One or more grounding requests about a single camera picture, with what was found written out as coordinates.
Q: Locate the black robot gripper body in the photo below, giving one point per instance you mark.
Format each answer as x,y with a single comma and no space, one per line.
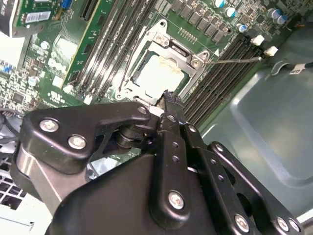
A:
110,208

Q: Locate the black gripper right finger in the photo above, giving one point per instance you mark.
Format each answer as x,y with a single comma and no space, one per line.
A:
205,153

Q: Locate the metal CPU socket cover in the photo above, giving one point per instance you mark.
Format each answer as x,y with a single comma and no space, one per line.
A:
166,52

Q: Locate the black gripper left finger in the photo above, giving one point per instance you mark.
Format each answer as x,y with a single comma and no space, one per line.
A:
97,117

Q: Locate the square silver CPU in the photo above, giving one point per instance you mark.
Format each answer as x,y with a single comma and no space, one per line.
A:
159,76

